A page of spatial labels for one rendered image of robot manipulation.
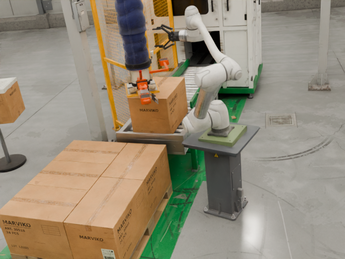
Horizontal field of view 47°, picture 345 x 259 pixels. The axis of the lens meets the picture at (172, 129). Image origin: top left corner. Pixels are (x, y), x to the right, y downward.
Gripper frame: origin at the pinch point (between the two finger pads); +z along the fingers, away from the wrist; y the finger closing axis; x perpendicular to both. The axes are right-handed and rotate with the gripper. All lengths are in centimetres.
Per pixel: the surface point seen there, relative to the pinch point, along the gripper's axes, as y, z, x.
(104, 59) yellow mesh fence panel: 59, 109, 150
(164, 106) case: 70, 6, 25
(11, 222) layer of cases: 111, 105, -99
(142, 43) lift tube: 7.6, 14.6, 12.9
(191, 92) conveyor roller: 103, 1, 140
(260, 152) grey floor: 158, -80, 91
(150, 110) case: 75, 21, 27
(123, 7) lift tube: -23.8, 24.2, 6.9
